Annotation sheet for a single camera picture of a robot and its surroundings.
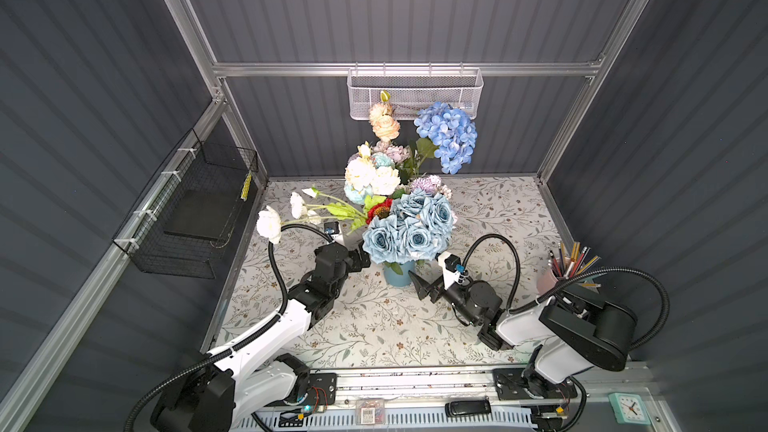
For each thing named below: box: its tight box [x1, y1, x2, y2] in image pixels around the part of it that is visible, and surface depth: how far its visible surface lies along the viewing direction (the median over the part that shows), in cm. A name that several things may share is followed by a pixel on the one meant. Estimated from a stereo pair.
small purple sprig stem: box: [411, 175, 452, 200], surface depth 75 cm
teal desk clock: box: [608, 392, 651, 425], surface depth 71 cm
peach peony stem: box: [369, 90, 401, 143], surface depth 84 cm
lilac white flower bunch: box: [372, 141, 412, 163], surface depth 85 cm
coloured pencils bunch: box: [548, 242, 602, 279], surface depth 84 cm
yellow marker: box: [240, 172, 253, 202], surface depth 84 cm
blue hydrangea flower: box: [414, 102, 478, 175], surface depth 71 cm
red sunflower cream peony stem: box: [345, 143, 400, 225], surface depth 68 cm
